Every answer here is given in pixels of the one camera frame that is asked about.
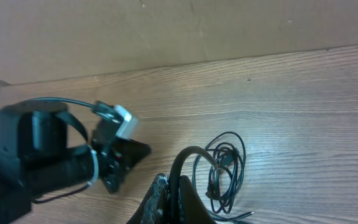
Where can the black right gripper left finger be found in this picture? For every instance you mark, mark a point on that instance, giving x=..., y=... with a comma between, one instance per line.
x=152, y=208

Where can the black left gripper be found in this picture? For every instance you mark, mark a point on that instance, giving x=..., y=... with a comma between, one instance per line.
x=116, y=156

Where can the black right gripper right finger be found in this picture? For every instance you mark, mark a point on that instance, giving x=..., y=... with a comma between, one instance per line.
x=191, y=208

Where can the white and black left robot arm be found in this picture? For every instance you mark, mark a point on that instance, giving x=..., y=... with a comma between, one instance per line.
x=44, y=148

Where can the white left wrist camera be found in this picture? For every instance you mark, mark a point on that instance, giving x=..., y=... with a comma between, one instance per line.
x=124, y=121

